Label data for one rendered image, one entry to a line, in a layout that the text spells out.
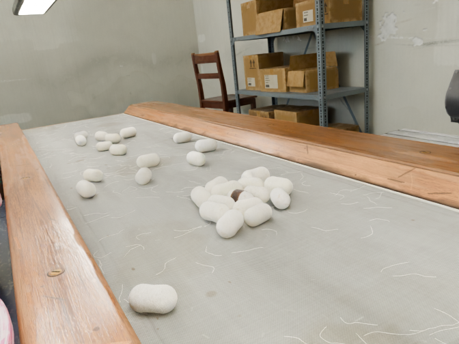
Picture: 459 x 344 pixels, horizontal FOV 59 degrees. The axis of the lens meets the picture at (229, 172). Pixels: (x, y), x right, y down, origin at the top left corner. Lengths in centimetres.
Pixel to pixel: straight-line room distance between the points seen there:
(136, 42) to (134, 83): 45
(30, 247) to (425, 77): 256
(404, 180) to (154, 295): 29
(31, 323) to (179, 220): 20
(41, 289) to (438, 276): 26
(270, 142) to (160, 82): 437
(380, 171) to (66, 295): 34
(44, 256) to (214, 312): 14
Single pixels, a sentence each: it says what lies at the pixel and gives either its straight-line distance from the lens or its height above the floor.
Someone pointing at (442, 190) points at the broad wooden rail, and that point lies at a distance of 44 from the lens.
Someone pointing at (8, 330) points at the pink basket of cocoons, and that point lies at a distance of 26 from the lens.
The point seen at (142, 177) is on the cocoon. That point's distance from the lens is 54.
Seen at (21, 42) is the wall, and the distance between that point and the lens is 468.
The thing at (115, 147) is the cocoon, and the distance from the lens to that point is 74.
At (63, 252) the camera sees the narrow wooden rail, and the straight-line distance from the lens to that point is 34.
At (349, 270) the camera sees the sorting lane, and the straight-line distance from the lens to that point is 31.
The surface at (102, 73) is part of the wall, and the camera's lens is 478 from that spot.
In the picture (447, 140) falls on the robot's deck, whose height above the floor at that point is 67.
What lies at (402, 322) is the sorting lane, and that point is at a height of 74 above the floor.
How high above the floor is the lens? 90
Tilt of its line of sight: 17 degrees down
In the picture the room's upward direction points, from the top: 6 degrees counter-clockwise
